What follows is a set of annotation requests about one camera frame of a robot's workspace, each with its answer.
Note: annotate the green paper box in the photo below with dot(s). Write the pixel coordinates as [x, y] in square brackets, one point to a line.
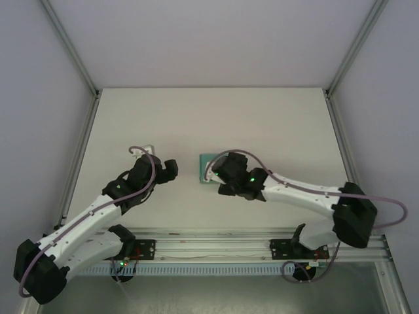
[203, 160]

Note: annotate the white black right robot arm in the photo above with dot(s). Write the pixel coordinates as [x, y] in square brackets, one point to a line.
[304, 194]

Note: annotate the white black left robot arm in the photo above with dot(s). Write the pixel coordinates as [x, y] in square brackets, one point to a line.
[88, 225]

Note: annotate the small circuit board with LED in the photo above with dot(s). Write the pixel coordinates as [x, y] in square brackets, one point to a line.
[316, 263]
[123, 262]

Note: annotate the grey metal panel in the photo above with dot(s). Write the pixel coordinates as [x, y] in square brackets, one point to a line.
[209, 294]

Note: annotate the aluminium side rail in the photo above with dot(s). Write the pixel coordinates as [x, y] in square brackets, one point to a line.
[343, 144]
[80, 157]

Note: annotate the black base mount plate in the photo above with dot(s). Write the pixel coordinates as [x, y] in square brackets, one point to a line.
[145, 249]
[280, 249]

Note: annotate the aluminium mounting rail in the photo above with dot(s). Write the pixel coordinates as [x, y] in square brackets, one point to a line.
[212, 245]

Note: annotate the aluminium frame post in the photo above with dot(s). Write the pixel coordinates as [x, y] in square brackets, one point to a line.
[70, 49]
[358, 49]

